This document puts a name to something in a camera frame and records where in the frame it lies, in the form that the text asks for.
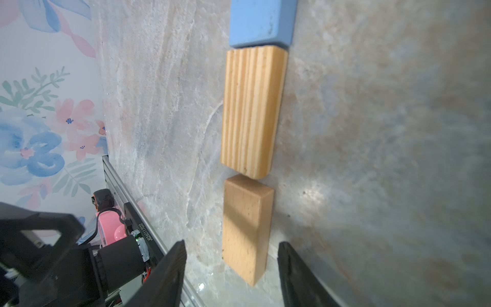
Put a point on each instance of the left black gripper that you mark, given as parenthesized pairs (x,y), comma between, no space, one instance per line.
(33,243)

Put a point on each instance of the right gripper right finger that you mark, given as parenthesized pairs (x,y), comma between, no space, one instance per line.
(299,285)

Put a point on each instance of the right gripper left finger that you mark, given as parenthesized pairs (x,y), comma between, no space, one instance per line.
(164,285)

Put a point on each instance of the tan block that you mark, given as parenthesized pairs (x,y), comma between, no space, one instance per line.
(246,226)
(254,82)

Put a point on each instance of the light blue block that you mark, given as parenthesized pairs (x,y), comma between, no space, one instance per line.
(262,23)

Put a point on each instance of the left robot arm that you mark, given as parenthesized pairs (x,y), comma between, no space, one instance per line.
(118,263)

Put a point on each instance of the pink alarm clock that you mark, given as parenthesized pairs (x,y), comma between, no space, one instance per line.
(111,227)

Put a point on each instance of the orange black tape measure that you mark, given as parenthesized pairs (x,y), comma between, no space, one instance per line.
(103,199)

